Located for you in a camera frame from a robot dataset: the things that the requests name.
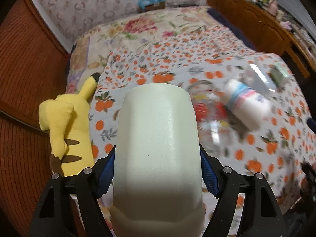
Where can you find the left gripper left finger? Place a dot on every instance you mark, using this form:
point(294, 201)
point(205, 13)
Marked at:
point(53, 215)

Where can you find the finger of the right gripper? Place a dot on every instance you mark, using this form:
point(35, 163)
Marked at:
point(308, 183)

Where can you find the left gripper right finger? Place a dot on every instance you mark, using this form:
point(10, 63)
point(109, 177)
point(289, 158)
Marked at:
point(261, 215)

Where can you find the cream insulated mug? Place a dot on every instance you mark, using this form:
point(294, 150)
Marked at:
point(157, 187)

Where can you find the white paper cup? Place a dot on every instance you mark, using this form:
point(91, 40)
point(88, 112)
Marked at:
point(246, 104)

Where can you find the clear floral glass cup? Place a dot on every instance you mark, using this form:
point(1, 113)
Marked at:
point(215, 133)

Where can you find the white square yogurt cup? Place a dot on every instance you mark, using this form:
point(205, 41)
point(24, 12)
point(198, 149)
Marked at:
point(279, 75)

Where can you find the translucent plastic cup blue label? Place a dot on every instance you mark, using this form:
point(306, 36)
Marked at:
point(258, 81)

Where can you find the yellow Pikachu plush toy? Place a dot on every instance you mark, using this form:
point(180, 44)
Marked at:
point(66, 119)

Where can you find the wooden side cabinet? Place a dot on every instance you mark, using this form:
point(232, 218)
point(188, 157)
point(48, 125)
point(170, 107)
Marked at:
point(266, 33)

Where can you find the pink tissue pack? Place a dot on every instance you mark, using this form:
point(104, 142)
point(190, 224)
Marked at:
point(286, 25)

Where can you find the orange print tablecloth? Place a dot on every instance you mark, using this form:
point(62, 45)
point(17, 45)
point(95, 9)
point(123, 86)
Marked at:
point(276, 149)

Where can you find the brown louvered wardrobe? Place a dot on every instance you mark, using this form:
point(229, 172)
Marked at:
point(33, 65)

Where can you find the dark blue blanket edge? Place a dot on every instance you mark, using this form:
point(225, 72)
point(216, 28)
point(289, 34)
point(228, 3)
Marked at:
point(237, 32)

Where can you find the pink thermos bottle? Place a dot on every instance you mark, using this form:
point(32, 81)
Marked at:
point(272, 7)

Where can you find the floral bed quilt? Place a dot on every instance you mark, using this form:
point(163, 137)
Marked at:
point(91, 50)

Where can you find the blue bag in box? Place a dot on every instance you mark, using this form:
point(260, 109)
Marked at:
point(150, 5)

